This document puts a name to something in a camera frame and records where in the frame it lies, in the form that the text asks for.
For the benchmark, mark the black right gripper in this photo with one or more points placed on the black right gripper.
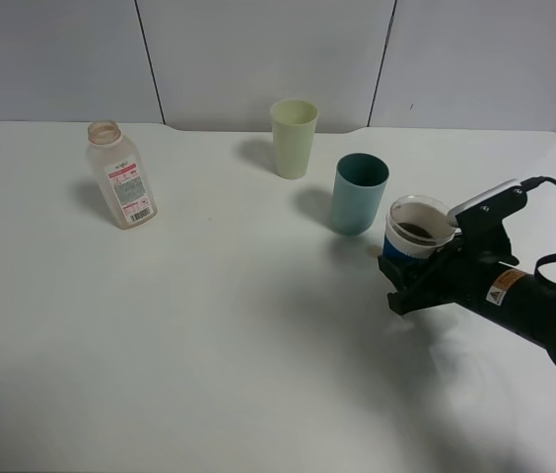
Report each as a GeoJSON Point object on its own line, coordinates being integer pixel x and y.
{"type": "Point", "coordinates": [476, 270]}

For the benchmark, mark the blue white sleeved cup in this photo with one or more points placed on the blue white sleeved cup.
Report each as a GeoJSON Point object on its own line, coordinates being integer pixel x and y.
{"type": "Point", "coordinates": [415, 227]}

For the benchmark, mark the clear plastic drink bottle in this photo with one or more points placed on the clear plastic drink bottle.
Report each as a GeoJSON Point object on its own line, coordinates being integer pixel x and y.
{"type": "Point", "coordinates": [119, 172]}

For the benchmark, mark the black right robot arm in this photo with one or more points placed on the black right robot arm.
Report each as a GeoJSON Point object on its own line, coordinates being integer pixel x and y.
{"type": "Point", "coordinates": [529, 309]}

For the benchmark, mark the brown spilled drink puddle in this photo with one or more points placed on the brown spilled drink puddle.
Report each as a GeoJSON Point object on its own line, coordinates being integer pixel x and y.
{"type": "Point", "coordinates": [374, 251]}

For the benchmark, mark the teal plastic cup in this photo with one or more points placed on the teal plastic cup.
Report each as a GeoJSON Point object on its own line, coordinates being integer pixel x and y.
{"type": "Point", "coordinates": [359, 183]}

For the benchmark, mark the pale green plastic cup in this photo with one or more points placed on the pale green plastic cup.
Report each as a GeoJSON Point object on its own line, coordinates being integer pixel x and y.
{"type": "Point", "coordinates": [293, 127]}

